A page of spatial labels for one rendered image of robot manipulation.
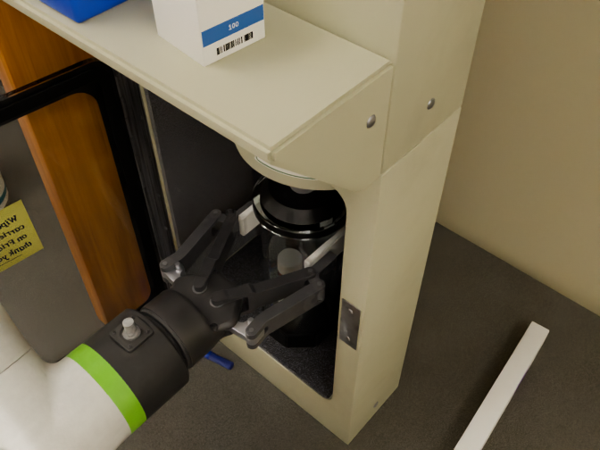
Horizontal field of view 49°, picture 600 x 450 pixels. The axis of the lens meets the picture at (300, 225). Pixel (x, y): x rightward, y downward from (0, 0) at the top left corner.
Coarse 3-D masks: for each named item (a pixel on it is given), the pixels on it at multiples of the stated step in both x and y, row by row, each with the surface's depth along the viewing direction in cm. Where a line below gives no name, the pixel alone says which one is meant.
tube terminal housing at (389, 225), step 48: (288, 0) 44; (336, 0) 41; (384, 0) 39; (432, 0) 40; (480, 0) 46; (384, 48) 41; (432, 48) 44; (144, 96) 66; (432, 96) 48; (384, 144) 46; (432, 144) 53; (384, 192) 50; (432, 192) 59; (384, 240) 56; (384, 288) 62; (384, 336) 71; (288, 384) 85; (336, 384) 75; (384, 384) 82; (336, 432) 83
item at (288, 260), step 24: (264, 216) 68; (336, 216) 68; (264, 240) 72; (288, 240) 69; (312, 240) 69; (264, 264) 76; (288, 264) 72; (336, 264) 75; (336, 288) 80; (312, 312) 79
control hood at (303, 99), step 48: (144, 0) 46; (96, 48) 42; (144, 48) 42; (288, 48) 42; (336, 48) 42; (192, 96) 38; (240, 96) 38; (288, 96) 38; (336, 96) 38; (384, 96) 42; (240, 144) 37; (288, 144) 36; (336, 144) 40
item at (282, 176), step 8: (240, 152) 64; (248, 152) 63; (248, 160) 63; (256, 160) 62; (256, 168) 62; (264, 168) 61; (272, 168) 61; (280, 168) 60; (272, 176) 61; (280, 176) 61; (288, 176) 60; (296, 176) 60; (304, 176) 60; (288, 184) 61; (296, 184) 60; (304, 184) 60; (312, 184) 60; (320, 184) 60; (328, 184) 60
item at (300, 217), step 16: (272, 192) 68; (288, 192) 68; (304, 192) 68; (320, 192) 68; (336, 192) 68; (272, 208) 68; (288, 208) 67; (304, 208) 67; (320, 208) 67; (336, 208) 68; (304, 224) 67
